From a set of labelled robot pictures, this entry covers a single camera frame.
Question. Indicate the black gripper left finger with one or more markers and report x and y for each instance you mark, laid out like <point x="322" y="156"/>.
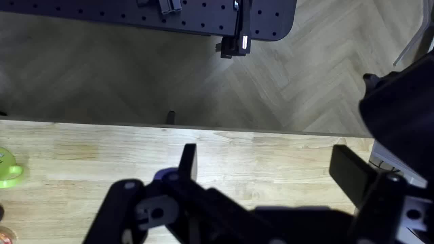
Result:
<point x="187" y="163"/>

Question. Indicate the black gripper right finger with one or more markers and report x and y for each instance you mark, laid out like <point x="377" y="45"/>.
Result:
<point x="350" y="174"/>

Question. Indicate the green ceramic mug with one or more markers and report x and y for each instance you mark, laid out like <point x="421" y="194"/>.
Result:
<point x="7" y="174"/>

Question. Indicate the black bulky object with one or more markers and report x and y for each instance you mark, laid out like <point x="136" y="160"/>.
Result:
<point x="402" y="109"/>

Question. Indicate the small black clamp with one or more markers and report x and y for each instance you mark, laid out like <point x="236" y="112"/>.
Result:
<point x="170" y="6"/>

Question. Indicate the gray metal stand leg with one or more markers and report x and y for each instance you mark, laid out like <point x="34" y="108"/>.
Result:
<point x="427" y="22"/>

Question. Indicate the dark perforated board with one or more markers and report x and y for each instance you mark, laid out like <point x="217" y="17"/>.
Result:
<point x="90" y="14"/>

